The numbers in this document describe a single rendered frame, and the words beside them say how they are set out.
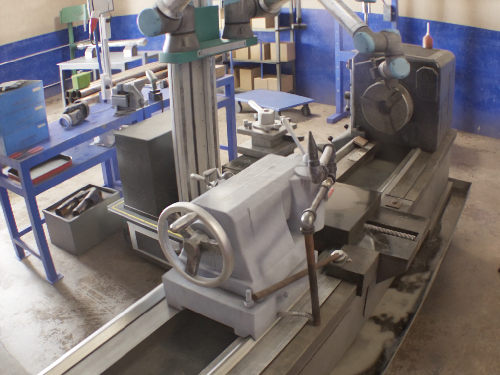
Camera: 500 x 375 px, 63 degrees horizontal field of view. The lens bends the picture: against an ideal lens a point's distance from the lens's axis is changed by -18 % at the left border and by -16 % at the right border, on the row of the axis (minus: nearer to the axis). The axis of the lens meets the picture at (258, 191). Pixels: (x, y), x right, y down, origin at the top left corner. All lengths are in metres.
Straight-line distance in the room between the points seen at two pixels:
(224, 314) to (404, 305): 1.03
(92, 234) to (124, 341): 2.15
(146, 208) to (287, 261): 1.75
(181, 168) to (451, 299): 1.75
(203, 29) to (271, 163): 1.40
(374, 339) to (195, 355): 0.79
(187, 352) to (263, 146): 0.83
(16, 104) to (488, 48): 4.87
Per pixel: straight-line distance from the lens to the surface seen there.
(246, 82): 6.49
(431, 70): 2.33
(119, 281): 2.98
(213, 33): 2.71
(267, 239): 1.23
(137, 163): 2.84
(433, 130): 2.45
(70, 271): 3.19
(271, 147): 1.77
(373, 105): 2.25
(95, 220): 3.37
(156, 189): 2.82
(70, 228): 3.23
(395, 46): 1.97
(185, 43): 2.31
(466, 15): 5.64
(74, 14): 8.44
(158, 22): 2.13
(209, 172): 1.61
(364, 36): 1.87
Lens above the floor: 1.69
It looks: 26 degrees down
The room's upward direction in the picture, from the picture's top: 2 degrees counter-clockwise
